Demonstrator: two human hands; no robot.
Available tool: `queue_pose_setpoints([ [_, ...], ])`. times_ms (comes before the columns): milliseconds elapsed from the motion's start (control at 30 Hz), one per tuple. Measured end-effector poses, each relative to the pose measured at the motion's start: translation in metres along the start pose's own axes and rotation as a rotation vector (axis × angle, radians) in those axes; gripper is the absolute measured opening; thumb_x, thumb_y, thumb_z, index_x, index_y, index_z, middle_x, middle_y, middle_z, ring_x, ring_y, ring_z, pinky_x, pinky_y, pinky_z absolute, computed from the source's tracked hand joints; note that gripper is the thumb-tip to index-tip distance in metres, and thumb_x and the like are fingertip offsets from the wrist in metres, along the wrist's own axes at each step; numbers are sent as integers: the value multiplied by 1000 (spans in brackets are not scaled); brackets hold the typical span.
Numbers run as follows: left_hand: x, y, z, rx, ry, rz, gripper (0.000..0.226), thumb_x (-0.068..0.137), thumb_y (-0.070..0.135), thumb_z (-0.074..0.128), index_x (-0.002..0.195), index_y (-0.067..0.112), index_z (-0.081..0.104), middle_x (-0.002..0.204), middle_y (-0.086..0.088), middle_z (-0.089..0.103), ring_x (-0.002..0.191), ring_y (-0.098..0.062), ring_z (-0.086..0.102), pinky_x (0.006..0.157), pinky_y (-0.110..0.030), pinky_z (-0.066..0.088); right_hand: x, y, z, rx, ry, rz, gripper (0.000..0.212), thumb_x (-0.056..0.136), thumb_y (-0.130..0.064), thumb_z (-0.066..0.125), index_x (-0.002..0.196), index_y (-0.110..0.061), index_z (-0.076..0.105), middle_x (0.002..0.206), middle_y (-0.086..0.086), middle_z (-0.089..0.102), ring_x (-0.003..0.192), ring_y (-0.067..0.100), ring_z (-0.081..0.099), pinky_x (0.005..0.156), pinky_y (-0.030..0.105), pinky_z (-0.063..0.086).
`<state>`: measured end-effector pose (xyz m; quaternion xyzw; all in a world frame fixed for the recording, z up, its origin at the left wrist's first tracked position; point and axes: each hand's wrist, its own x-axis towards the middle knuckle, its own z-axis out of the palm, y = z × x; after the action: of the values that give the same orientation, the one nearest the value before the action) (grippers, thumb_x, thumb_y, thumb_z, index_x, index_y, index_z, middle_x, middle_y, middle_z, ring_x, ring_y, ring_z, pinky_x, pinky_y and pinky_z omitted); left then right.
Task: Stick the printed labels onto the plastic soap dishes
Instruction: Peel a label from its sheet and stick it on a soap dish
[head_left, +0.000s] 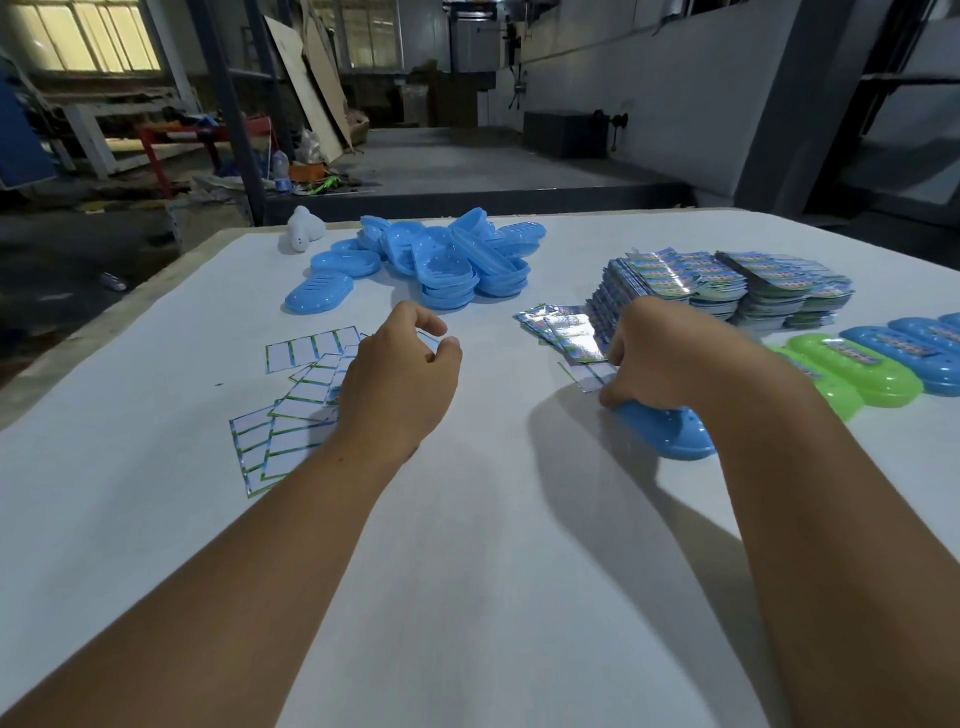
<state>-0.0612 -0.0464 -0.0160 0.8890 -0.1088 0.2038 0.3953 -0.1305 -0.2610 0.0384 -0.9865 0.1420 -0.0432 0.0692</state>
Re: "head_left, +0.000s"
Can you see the person's left hand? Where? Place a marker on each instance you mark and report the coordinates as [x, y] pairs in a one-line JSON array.
[[397, 390]]

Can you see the person's right hand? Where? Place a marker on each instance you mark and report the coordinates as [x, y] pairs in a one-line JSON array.
[[675, 352]]

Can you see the green-edged sticker sheet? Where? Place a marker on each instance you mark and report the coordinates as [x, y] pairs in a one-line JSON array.
[[300, 351], [429, 341]]

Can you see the glossy sticker sheets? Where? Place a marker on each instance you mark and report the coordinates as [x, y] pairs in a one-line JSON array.
[[570, 334]]

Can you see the stacks of colourful sticker sheets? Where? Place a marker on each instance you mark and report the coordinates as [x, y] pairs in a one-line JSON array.
[[780, 300]]

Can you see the pile of blue soap dishes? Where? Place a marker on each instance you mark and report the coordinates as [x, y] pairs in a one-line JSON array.
[[450, 270]]

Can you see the green soap dish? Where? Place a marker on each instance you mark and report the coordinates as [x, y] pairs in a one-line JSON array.
[[885, 386]]

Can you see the person's right forearm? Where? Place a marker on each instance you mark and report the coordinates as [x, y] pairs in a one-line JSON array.
[[847, 570]]

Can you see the person's left forearm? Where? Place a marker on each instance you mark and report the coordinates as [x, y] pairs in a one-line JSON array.
[[210, 600]]

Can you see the orange box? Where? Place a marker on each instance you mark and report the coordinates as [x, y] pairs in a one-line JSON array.
[[307, 172]]

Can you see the black box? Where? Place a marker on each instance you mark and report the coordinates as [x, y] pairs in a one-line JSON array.
[[566, 135]]

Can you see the small white plastic figure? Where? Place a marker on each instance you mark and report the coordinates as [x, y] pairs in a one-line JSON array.
[[304, 229]]

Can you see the green tool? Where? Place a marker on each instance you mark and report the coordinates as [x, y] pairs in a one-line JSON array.
[[319, 185]]

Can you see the clear water bottle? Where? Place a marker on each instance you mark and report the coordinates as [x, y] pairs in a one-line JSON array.
[[281, 172]]

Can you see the grey slanted pillar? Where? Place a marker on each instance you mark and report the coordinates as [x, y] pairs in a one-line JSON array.
[[795, 135]]

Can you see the pale wooden crate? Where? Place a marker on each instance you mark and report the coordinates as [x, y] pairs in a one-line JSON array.
[[210, 225]]

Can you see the white plastic bag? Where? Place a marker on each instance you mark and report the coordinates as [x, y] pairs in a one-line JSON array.
[[310, 148]]

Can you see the wicker basket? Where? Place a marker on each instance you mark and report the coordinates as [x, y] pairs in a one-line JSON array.
[[359, 130]]

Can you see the plastic bottle on floor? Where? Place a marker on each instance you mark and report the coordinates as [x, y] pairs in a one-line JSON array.
[[114, 282]]

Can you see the pale leaning plywood board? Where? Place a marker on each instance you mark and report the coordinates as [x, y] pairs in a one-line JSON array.
[[307, 97]]

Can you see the brown leaning board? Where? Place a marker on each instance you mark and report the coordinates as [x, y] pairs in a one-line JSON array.
[[330, 82]]

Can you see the red metal table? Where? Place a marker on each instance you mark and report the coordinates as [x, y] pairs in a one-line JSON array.
[[180, 133]]

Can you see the silver machine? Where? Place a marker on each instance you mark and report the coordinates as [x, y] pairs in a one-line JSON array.
[[476, 45]]

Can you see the wide window with grid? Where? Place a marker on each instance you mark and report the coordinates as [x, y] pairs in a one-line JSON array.
[[360, 37]]

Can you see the blue and white machine cabinet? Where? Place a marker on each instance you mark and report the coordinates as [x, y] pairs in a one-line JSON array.
[[22, 142]]

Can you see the large bright window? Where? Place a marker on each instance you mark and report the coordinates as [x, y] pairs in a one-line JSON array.
[[82, 37]]

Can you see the black wall plug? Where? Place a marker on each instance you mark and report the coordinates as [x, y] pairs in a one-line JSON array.
[[617, 124]]

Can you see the thick dark steel post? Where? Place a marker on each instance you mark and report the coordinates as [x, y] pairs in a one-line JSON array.
[[232, 127]]

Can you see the thin dark steel post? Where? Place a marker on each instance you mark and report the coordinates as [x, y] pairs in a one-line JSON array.
[[270, 82]]

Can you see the white metal workbench frame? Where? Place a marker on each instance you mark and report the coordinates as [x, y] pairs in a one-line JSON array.
[[82, 131]]

